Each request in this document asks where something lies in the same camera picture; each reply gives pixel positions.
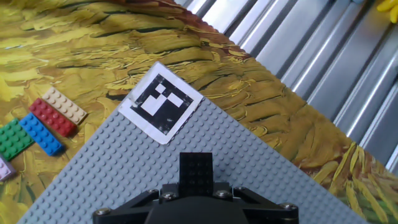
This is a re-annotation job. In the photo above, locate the green Lego brick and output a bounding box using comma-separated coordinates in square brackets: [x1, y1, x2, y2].
[0, 117, 35, 162]

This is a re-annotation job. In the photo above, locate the black Lego plate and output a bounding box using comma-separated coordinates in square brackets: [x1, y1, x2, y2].
[178, 151, 215, 197]

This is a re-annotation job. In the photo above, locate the red Lego brick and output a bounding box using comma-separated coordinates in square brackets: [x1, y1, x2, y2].
[28, 98, 78, 138]

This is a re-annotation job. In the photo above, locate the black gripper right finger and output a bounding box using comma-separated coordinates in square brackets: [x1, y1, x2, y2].
[213, 183, 299, 224]

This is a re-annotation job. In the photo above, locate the painted print tablecloth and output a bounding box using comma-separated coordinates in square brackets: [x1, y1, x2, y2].
[0, 0, 398, 224]

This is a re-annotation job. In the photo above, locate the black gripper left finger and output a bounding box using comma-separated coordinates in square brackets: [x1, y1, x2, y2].
[92, 183, 180, 224]

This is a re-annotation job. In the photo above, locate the long pink Lego brick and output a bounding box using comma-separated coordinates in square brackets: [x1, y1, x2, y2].
[0, 155, 17, 182]

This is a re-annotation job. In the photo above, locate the yellow plastic toy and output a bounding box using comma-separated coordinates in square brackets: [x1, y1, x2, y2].
[376, 0, 398, 24]

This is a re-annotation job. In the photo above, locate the tan Lego brick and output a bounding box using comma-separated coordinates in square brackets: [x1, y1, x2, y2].
[41, 86, 88, 126]

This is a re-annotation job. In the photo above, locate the blue Lego brick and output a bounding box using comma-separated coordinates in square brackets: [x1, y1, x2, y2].
[18, 112, 65, 157]

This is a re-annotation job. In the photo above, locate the grey Lego baseplate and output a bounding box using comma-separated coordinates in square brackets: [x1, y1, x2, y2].
[17, 96, 369, 224]

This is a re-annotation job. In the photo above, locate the black white fiducial marker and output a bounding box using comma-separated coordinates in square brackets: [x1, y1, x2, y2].
[117, 61, 205, 146]

